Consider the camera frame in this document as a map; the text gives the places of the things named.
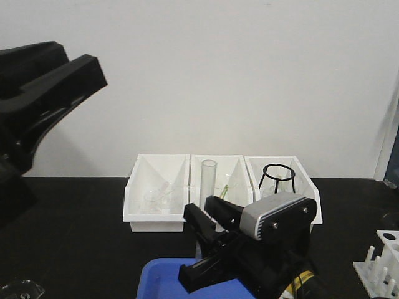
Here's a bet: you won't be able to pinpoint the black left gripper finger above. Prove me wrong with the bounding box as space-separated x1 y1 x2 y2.
1 54 107 174
1 41 69 100

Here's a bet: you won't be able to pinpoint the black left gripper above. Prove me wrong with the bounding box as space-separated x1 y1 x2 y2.
0 152 37 231

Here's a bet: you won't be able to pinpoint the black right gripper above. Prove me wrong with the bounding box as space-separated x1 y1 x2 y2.
178 196 315 298

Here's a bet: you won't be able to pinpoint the clear glass test tube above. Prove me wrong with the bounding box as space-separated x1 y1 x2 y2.
198 159 217 217

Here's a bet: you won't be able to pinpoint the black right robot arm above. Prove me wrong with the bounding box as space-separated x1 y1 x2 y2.
178 192 334 298

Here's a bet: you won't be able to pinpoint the white test tube rack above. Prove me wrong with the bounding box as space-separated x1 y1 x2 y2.
353 230 398 298

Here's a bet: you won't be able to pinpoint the green yellow droppers in beaker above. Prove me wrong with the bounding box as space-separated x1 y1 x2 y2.
220 184 229 199

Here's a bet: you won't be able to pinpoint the small glass beaker in bin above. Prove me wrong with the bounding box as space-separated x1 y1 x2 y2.
215 174 238 199

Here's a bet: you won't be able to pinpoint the middle white storage bin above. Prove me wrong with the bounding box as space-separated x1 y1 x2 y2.
189 154 254 207

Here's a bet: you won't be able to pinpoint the white storage bin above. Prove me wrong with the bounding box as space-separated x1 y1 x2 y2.
189 154 254 207
123 154 190 233
244 156 323 225

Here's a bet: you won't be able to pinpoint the left white storage bin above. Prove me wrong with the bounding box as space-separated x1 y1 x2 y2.
123 154 190 233

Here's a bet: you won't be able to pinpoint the glass funnel in left bin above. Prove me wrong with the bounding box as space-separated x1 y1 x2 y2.
140 182 178 214

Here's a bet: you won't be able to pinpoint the right white storage bin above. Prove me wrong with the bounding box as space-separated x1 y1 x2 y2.
244 156 323 225

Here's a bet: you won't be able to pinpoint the glass flask under tripod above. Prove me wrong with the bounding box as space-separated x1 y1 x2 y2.
261 178 294 197

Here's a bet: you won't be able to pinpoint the blue plastic tray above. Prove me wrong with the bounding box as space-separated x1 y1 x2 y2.
136 258 253 299

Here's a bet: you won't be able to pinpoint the glass beaker with rods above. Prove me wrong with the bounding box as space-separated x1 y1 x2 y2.
1 280 45 299

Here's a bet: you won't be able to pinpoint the black wire tripod stand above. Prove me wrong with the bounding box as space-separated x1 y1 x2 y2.
258 163 296 193

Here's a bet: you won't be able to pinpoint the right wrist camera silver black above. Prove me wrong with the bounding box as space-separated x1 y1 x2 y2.
239 191 317 252

